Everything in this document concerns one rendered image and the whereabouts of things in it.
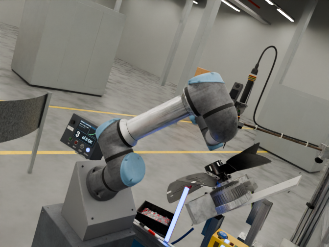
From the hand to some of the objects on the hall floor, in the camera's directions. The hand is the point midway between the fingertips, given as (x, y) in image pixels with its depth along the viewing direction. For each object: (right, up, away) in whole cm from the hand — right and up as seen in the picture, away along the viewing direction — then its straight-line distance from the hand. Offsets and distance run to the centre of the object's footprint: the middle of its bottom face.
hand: (239, 101), depth 167 cm
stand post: (-17, -165, +40) cm, 170 cm away
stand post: (-36, -156, +50) cm, 168 cm away
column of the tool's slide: (+17, -174, +53) cm, 182 cm away
